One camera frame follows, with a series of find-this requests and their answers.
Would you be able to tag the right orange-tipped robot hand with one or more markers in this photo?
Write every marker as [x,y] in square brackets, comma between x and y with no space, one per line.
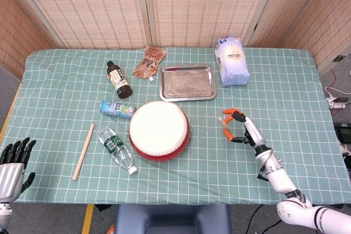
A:
[253,132]

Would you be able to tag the left black-fingered robot hand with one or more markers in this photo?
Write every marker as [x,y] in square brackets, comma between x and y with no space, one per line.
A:
[9,179]

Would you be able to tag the wooden drumstick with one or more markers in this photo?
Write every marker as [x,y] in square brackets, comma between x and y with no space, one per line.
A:
[222,123]
[83,151]

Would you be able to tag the blue robot base seat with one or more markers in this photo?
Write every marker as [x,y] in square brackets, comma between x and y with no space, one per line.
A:
[172,220]

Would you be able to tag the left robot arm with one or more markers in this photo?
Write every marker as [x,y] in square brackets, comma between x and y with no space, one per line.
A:
[4,214]

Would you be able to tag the red and white drum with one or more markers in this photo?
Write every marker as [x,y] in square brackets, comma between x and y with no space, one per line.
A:
[157,130]

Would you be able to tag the green checked tablecloth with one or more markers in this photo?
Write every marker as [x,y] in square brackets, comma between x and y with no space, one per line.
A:
[296,108]

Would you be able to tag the white and blue bag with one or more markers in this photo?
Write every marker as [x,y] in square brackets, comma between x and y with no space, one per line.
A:
[233,61]

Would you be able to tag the stainless steel tray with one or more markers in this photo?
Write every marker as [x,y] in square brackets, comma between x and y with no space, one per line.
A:
[187,83]

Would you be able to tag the white power strip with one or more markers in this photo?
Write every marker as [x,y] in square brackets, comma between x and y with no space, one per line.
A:
[337,105]

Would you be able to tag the black box device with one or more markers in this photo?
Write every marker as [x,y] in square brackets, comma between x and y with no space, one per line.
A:
[342,134]

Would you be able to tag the clear plastic water bottle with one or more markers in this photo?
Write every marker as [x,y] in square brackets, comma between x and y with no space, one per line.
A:
[115,146]

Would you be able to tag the brown sauce pouch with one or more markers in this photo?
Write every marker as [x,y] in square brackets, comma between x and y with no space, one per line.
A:
[149,62]

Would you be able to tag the light blue beverage can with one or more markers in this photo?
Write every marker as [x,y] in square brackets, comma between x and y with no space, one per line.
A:
[116,109]

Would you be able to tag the dark sauce bottle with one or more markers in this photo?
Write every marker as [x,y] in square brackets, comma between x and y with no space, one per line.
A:
[119,80]

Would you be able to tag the bamboo folding screen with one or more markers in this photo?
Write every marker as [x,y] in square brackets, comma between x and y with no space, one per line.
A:
[96,6]

